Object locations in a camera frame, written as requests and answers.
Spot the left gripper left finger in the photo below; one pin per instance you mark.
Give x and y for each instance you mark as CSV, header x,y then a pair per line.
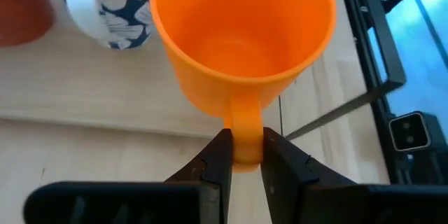
x,y
210,189

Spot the orange plastic cup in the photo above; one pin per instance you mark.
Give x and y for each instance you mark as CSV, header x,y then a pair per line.
x,y
245,24

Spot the small camera box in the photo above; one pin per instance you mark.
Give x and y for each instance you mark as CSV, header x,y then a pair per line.
x,y
409,131

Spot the wooden shelf with black frame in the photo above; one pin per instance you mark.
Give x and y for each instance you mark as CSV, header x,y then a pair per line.
x,y
87,84

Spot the black aluminium table frame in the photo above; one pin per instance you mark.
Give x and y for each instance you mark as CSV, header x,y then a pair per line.
x,y
379,28

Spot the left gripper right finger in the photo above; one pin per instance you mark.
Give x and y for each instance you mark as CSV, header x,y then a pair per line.
x,y
297,189

